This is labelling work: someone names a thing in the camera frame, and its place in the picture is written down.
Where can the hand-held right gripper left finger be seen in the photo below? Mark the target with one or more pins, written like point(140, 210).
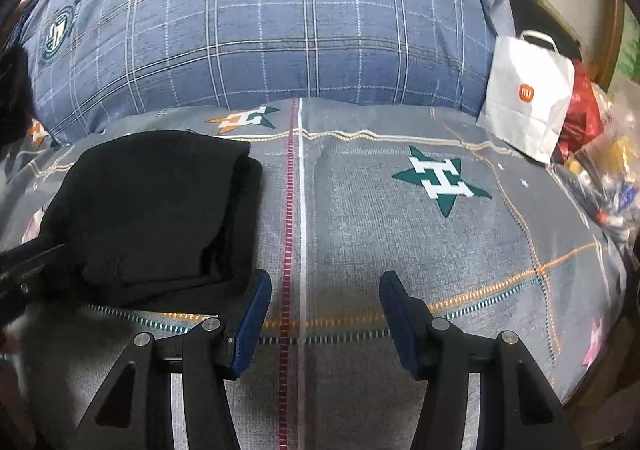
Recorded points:
point(252, 325)

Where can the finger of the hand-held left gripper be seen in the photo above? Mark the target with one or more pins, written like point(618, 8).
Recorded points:
point(20, 257)

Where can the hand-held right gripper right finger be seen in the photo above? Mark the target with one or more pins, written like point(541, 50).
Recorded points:
point(400, 325)

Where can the black pants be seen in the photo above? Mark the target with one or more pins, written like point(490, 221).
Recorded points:
point(150, 210)

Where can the grey star print bed sheet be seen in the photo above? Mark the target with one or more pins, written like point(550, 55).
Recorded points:
point(425, 255)

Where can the white paper bag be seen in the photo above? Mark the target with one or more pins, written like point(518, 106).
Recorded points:
point(525, 99)

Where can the clear plastic bags clutter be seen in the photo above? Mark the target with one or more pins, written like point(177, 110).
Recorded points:
point(615, 180)

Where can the red plastic bag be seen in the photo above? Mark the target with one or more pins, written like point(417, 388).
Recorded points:
point(582, 114)

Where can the blue plaid pillow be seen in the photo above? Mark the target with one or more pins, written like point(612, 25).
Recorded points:
point(275, 29)

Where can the black fabric item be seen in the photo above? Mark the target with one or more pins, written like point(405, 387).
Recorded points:
point(540, 14)

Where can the wooden framed wall picture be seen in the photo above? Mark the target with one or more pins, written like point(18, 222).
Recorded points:
point(630, 54)

